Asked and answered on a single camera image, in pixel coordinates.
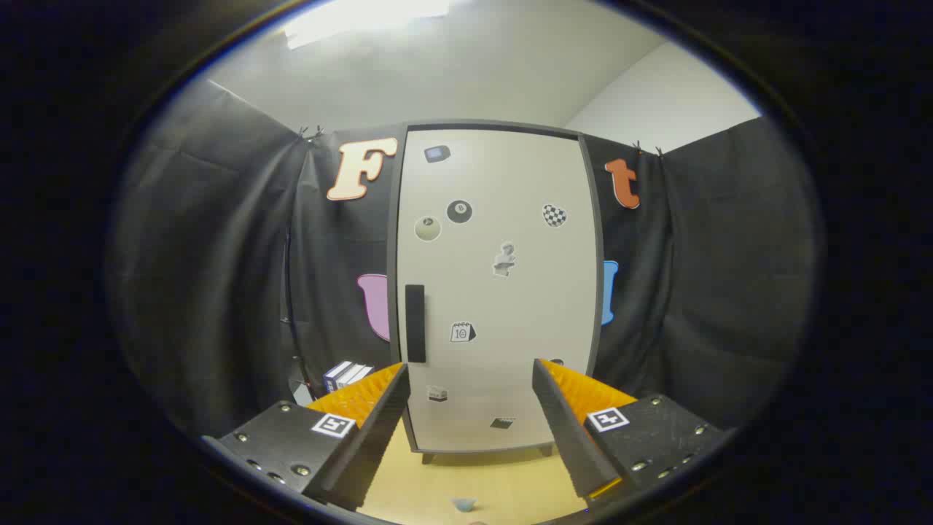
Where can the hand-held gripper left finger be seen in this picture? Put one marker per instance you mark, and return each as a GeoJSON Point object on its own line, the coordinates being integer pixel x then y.
{"type": "Point", "coordinates": [372, 445]}

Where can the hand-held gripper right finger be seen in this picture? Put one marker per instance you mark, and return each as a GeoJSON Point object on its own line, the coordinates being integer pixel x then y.
{"type": "Point", "coordinates": [568, 430]}

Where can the thin black stand pole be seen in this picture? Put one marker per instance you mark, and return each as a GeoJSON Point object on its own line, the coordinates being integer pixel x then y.
{"type": "Point", "coordinates": [286, 292]}

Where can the grey cabinet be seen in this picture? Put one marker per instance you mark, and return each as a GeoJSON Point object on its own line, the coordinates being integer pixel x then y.
{"type": "Point", "coordinates": [393, 240]}

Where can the black backdrop cloth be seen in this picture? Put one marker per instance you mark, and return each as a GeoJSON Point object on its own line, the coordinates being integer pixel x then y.
{"type": "Point", "coordinates": [204, 255]}

